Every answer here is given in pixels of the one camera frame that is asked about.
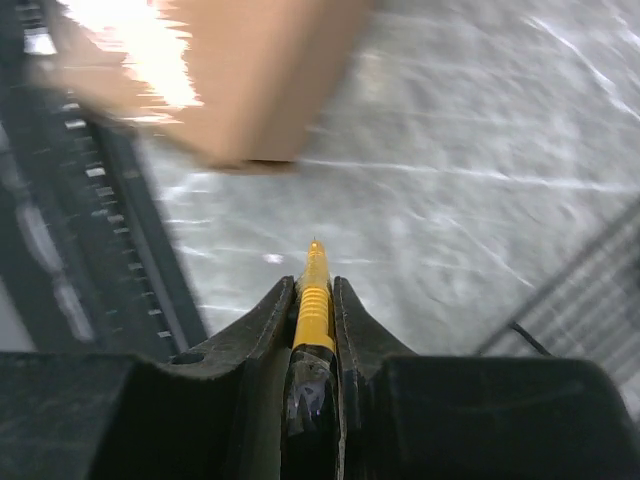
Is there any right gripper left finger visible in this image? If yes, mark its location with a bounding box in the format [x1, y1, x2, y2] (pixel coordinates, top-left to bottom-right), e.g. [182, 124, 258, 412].
[1, 276, 295, 479]

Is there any yellow utility knife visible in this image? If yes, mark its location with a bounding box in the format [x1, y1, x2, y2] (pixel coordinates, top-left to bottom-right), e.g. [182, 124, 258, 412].
[283, 240, 338, 437]

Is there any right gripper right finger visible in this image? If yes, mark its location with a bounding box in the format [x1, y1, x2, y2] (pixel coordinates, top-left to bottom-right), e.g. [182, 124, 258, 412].
[333, 277, 639, 479]

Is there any black wire basket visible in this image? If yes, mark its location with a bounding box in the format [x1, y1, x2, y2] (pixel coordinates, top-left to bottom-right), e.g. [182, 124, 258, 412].
[474, 199, 640, 386]

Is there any brown cardboard express box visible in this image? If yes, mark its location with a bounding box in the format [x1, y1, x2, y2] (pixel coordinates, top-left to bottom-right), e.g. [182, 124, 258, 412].
[42, 0, 370, 172]

